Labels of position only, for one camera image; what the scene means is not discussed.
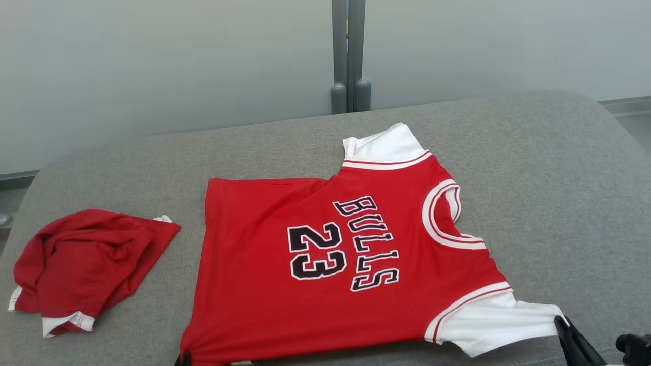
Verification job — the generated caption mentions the red shorts with white stripe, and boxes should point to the red shorts with white stripe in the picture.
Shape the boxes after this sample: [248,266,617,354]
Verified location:
[8,209,182,339]

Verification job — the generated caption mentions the red Bulls basketball jersey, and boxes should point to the red Bulls basketball jersey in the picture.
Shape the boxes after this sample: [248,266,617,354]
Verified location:
[179,122,569,366]

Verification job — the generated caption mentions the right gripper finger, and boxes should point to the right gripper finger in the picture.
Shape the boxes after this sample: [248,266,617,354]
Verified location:
[554,315,609,366]

